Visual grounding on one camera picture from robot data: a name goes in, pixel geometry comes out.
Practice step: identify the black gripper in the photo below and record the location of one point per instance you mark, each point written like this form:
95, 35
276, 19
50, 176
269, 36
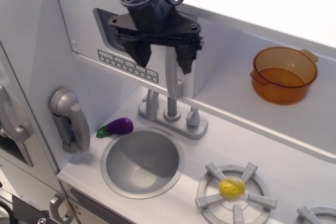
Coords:
156, 22

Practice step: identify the white toy microwave door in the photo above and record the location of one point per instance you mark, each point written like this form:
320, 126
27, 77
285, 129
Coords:
95, 43

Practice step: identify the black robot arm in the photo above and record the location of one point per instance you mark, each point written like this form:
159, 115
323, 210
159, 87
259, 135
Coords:
157, 22

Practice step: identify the grey toy faucet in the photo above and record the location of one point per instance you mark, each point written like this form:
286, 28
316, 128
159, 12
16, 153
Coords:
187, 122

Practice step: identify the purple toy eggplant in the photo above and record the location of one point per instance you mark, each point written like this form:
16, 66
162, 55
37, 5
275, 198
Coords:
118, 126

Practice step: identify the grey round sink basin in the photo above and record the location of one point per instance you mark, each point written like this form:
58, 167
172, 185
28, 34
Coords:
143, 164

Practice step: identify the orange transparent plastic pot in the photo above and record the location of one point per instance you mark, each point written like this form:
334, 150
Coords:
283, 75

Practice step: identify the white toy kitchen shelf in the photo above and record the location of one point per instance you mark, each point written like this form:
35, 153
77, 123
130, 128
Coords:
220, 85

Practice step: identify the yellow toy potato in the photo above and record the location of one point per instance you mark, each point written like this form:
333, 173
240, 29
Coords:
231, 187

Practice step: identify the grey stove burner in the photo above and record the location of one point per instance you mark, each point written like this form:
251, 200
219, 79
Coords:
254, 206
317, 214

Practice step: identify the grey toy wall phone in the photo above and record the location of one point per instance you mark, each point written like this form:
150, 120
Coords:
70, 121

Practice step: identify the grey fridge door handle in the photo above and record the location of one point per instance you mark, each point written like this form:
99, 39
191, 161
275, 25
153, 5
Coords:
12, 117

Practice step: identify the grey oven door handle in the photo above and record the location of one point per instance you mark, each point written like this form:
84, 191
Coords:
60, 210

